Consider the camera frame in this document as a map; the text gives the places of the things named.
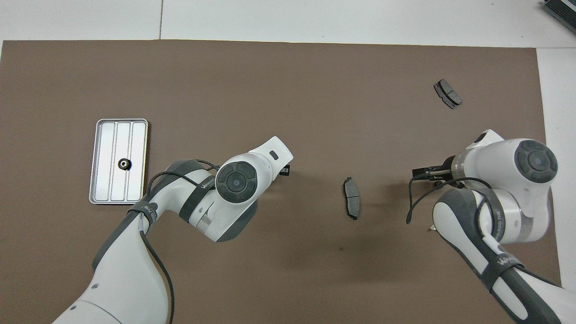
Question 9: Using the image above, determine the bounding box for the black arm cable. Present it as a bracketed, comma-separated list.
[406, 178, 493, 224]
[137, 158, 221, 324]

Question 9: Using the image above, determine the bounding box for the silver metal tray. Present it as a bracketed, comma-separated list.
[89, 118, 149, 205]

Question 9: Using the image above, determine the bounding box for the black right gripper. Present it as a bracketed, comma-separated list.
[413, 166, 450, 187]

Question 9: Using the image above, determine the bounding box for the grooved dark grey brake pad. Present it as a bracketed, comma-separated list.
[433, 79, 463, 109]

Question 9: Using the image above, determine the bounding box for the grey ribbed device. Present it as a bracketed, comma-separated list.
[542, 0, 576, 28]

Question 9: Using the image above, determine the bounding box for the brown table mat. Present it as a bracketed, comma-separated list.
[0, 40, 567, 324]

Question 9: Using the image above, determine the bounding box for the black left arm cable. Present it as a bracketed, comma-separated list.
[137, 158, 221, 324]

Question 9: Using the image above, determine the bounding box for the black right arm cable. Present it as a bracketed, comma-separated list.
[406, 178, 493, 224]

